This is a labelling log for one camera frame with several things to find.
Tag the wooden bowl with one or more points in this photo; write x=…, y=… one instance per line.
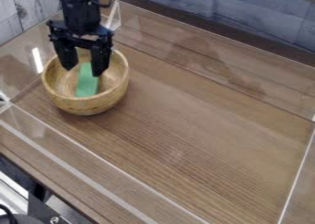
x=60, y=82

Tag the black metal clamp bracket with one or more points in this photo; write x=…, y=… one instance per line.
x=42, y=212

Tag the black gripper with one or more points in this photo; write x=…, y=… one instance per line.
x=81, y=30

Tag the clear acrylic tray wall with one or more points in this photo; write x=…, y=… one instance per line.
x=208, y=145

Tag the green rectangular block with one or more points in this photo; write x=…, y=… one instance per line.
x=88, y=81

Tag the clear acrylic corner bracket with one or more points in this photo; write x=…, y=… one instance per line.
x=112, y=20

